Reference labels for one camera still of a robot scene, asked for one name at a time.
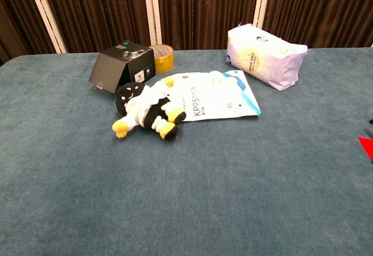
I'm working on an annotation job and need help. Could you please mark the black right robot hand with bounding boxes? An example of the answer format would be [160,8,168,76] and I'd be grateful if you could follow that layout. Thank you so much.
[365,117,373,166]

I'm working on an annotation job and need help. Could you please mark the red object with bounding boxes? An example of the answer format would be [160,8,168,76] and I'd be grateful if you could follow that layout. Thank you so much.
[358,136,373,160]

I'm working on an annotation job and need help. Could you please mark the yellow packing tape roll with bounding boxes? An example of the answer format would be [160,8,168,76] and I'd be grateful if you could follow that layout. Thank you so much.
[148,44,174,74]

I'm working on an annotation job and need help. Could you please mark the white tissue paper pack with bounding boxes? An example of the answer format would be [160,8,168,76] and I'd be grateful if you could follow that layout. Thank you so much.
[226,22,308,91]

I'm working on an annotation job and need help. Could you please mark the white KP95 mask package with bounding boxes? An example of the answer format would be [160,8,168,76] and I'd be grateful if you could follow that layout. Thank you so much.
[151,69,262,122]

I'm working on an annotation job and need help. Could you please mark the brown pleated curtain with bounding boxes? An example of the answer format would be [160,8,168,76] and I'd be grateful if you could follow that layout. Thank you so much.
[0,0,373,66]

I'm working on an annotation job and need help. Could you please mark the black white plush toy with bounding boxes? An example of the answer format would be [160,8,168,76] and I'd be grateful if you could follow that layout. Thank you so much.
[111,77,187,141]

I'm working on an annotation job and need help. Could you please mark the black cardboard box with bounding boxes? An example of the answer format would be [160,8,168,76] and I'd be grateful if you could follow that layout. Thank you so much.
[88,41,155,94]

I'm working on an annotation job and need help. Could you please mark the white partition frame post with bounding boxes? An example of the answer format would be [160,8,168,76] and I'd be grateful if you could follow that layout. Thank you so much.
[24,0,68,54]
[142,0,163,46]
[252,0,273,29]

